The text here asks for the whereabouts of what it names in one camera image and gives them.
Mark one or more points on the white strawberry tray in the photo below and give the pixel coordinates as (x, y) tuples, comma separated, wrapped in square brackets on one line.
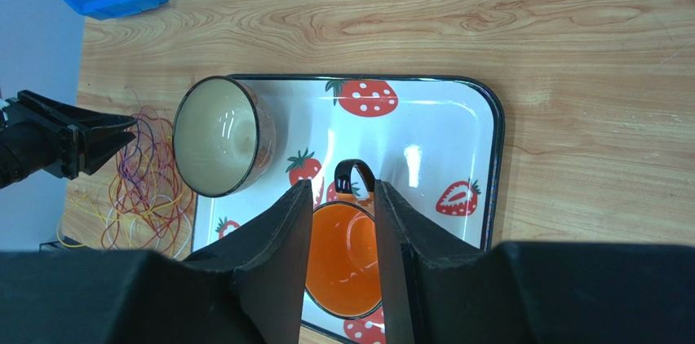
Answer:
[(437, 141)]

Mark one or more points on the grey ceramic bowl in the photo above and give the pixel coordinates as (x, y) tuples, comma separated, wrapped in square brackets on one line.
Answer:
[(224, 137)]

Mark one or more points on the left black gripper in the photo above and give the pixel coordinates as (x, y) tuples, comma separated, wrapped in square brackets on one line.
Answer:
[(38, 133)]

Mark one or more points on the orange translucent mug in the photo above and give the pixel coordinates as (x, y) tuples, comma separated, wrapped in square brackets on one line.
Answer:
[(342, 273)]

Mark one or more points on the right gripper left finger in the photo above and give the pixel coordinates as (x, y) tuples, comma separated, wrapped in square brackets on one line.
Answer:
[(247, 287)]

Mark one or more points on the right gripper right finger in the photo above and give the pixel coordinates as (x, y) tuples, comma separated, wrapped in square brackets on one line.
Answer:
[(439, 289)]

